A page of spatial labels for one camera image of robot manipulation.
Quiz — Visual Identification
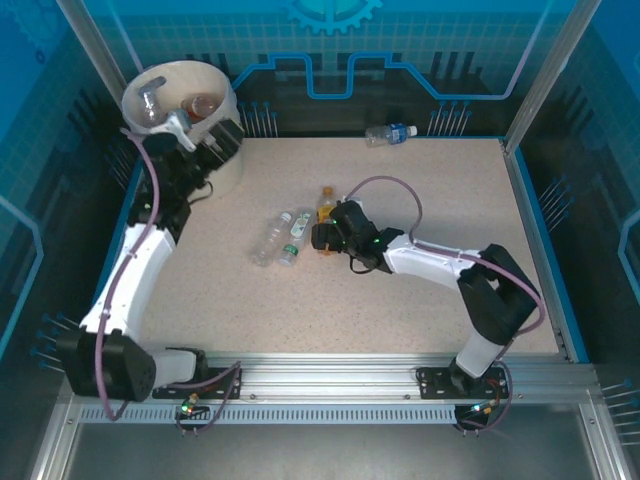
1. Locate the blue label water bottle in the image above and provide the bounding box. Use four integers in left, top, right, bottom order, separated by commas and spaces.
364, 123, 419, 149

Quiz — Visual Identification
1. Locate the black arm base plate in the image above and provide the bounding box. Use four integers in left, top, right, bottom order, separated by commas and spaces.
415, 365, 511, 401
152, 367, 245, 401

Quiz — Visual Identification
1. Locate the green neck band bottle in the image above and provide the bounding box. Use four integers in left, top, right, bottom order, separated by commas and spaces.
277, 209, 314, 269

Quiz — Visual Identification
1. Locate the yellow label juice bottle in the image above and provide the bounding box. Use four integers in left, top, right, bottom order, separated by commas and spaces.
314, 185, 339, 257

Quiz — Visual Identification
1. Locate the crushed clear bottle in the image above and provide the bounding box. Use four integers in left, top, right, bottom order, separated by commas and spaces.
135, 82, 167, 125

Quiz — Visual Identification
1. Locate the small LED connector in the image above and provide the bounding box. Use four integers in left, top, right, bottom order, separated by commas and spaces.
467, 399, 502, 417
179, 396, 210, 419

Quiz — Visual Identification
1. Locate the cream plastic waste bin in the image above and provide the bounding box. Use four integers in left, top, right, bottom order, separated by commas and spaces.
121, 59, 247, 201

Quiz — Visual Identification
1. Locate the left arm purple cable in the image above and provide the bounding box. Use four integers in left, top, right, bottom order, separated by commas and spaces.
94, 127, 244, 436

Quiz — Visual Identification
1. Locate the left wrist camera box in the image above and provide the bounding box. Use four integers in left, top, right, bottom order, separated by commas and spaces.
158, 110, 198, 153

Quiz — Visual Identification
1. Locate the clear bottle white cap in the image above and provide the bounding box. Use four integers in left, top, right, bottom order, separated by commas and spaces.
251, 211, 294, 269

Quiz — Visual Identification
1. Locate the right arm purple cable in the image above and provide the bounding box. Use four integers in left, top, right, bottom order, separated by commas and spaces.
346, 175, 545, 436

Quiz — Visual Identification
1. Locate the blue table edge strip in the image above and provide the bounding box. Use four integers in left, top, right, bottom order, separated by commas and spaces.
73, 149, 146, 364

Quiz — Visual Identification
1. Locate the slotted grey cable duct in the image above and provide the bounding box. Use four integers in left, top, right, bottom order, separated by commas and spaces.
78, 405, 460, 426

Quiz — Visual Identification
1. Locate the brown label drink bottle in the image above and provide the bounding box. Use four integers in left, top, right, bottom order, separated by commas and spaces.
179, 94, 220, 123

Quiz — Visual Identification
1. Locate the aluminium mounting rail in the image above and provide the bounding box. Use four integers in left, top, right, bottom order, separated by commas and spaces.
64, 352, 596, 401

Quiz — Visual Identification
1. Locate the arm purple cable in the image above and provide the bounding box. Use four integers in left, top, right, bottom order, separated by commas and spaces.
94, 127, 244, 436
346, 175, 545, 436

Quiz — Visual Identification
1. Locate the aluminium frame post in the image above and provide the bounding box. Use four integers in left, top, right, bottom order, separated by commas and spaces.
55, 0, 146, 76
502, 0, 604, 154

